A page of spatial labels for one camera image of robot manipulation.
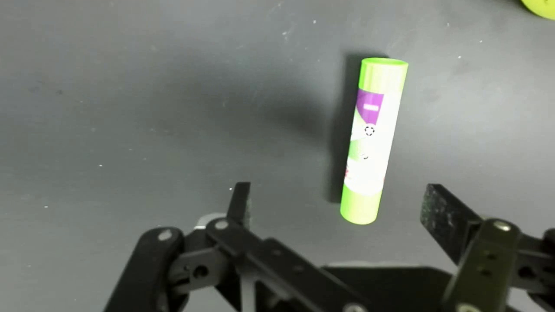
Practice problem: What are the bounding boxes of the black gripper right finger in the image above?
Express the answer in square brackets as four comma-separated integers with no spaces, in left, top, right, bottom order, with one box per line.
[418,182,555,312]

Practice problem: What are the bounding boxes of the green glue stick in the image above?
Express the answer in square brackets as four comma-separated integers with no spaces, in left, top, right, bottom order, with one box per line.
[338,55,411,227]

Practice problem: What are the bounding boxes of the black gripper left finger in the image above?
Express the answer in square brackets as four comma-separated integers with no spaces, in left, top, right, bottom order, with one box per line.
[102,180,373,312]

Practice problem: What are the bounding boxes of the yellow-green mug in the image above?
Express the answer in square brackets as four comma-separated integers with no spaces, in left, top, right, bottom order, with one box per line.
[518,0,555,22]

